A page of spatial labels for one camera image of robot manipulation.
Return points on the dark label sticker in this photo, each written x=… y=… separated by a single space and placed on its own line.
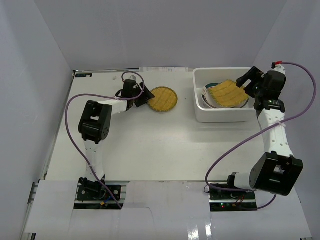
x=83 y=75

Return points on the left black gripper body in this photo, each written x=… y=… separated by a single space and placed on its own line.
x=142 y=96

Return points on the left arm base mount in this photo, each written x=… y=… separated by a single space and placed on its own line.
x=91 y=195

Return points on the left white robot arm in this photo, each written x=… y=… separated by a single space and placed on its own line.
x=94 y=125

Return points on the white plastic bin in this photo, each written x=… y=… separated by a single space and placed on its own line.
x=204 y=76

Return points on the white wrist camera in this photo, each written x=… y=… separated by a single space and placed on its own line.
x=278 y=67
x=132 y=77

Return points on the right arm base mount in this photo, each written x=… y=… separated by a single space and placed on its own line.
x=230 y=201

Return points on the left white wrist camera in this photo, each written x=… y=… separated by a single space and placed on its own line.
x=132 y=77

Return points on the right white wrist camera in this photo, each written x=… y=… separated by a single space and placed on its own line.
x=278 y=67

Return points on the white plate orange sunburst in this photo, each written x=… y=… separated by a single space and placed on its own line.
x=243 y=103

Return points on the white plate green red rim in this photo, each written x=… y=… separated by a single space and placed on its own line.
x=207 y=99

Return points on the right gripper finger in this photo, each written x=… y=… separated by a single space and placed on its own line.
x=253 y=74
x=252 y=90

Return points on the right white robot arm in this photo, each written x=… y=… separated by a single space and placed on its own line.
x=277 y=170

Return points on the round woven bamboo tray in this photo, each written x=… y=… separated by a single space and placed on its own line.
x=165 y=99

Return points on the white paper sheets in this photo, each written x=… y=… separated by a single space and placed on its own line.
x=164 y=69

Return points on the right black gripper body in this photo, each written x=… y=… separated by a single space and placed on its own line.
x=261 y=91

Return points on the fan-shaped woven bamboo tray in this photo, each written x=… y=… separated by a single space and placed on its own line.
x=228 y=95

